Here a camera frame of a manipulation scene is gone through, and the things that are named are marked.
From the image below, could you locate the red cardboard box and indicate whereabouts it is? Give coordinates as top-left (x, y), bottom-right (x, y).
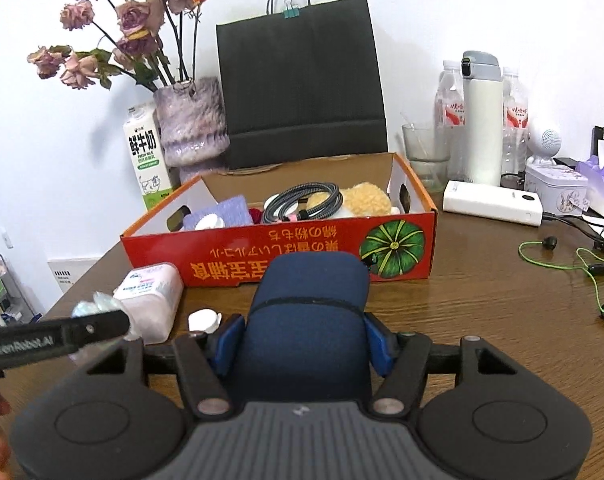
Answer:
top-left (121, 153), bottom-right (437, 287)

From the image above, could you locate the white green milk carton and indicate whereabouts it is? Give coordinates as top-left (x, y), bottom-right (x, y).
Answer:
top-left (123, 102), bottom-right (179, 210)

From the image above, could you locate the clear plastic wipes pack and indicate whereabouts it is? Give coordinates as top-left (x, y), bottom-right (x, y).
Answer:
top-left (113, 262), bottom-right (183, 344)

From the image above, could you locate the white round disc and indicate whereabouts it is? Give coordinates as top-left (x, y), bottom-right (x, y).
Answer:
top-left (187, 308), bottom-right (221, 334)

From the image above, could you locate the iridescent plastic bag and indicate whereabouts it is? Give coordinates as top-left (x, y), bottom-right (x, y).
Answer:
top-left (71, 292), bottom-right (124, 363)

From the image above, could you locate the dried rose bouquet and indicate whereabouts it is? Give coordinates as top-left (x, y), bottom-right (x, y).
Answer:
top-left (26, 0), bottom-right (207, 92)

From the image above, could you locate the white thermos bottle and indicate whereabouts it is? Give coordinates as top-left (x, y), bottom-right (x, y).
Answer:
top-left (461, 51), bottom-right (503, 186)

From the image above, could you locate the purple woven cloth pouch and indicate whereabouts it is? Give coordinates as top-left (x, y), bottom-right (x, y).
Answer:
top-left (183, 195), bottom-right (253, 231)

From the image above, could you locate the clear water bottle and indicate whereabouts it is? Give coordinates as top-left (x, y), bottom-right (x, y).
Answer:
top-left (501, 68), bottom-right (530, 174)
top-left (434, 61), bottom-right (466, 181)

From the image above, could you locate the yellow white plush toy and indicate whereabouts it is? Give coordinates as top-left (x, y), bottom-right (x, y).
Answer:
top-left (329, 182), bottom-right (399, 219)

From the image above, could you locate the right clear water bottle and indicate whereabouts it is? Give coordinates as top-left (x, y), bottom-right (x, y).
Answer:
top-left (501, 68), bottom-right (530, 174)

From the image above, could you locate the left clear water bottle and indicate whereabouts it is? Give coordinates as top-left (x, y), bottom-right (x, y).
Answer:
top-left (434, 61), bottom-right (466, 181)

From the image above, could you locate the purple ceramic vase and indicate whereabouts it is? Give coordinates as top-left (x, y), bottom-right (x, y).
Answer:
top-left (153, 77), bottom-right (230, 183)

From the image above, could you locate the red artificial rose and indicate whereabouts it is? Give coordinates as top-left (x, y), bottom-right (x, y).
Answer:
top-left (249, 207), bottom-right (264, 224)

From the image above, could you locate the white wall panel box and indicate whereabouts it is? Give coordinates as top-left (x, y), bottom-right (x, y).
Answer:
top-left (47, 258), bottom-right (97, 292)

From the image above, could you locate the white power bank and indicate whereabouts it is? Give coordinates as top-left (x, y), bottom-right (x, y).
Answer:
top-left (443, 181), bottom-right (544, 226)

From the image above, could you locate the white round cap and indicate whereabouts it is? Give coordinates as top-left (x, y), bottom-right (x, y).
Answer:
top-left (193, 214), bottom-right (226, 231)

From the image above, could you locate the green binder clip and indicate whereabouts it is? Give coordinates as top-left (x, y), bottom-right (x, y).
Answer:
top-left (283, 0), bottom-right (300, 20)

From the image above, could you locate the black paper bag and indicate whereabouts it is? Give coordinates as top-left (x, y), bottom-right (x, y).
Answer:
top-left (216, 0), bottom-right (387, 169)

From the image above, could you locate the purple tissue pack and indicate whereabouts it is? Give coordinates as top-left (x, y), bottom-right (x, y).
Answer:
top-left (576, 155), bottom-right (604, 218)

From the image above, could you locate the clear glass cup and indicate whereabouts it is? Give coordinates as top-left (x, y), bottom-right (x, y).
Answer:
top-left (402, 116), bottom-right (451, 193)

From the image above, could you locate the white floral tin box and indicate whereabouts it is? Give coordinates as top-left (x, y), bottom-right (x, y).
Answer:
top-left (524, 164), bottom-right (589, 217)

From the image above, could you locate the braided grey cable coil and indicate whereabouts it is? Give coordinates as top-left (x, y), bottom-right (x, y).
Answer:
top-left (259, 181), bottom-right (344, 224)

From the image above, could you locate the navy blue glasses case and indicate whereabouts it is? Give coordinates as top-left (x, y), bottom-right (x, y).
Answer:
top-left (228, 252), bottom-right (371, 403)

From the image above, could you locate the green earphone cable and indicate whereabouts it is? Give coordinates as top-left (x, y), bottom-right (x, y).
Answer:
top-left (517, 235), bottom-right (604, 328)

